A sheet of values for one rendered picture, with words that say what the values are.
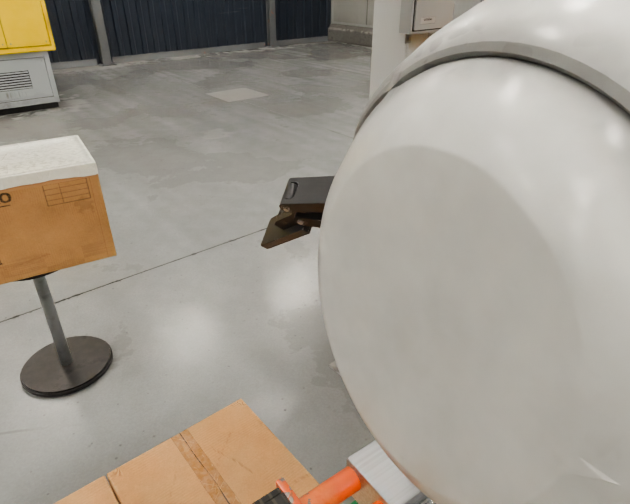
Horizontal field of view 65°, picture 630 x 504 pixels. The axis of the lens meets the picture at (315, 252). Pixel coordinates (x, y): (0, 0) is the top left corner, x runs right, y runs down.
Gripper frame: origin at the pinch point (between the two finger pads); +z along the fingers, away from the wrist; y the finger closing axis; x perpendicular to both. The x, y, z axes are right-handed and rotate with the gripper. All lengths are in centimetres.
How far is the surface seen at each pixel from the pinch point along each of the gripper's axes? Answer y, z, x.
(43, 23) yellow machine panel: 142, 604, -381
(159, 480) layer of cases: -27, 92, 30
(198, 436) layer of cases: -34, 96, 18
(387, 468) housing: -9.3, -3.3, 15.9
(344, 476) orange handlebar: -6.7, -1.1, 17.5
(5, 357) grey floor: 10, 250, 11
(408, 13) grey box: -31, 50, -107
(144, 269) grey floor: -37, 275, -64
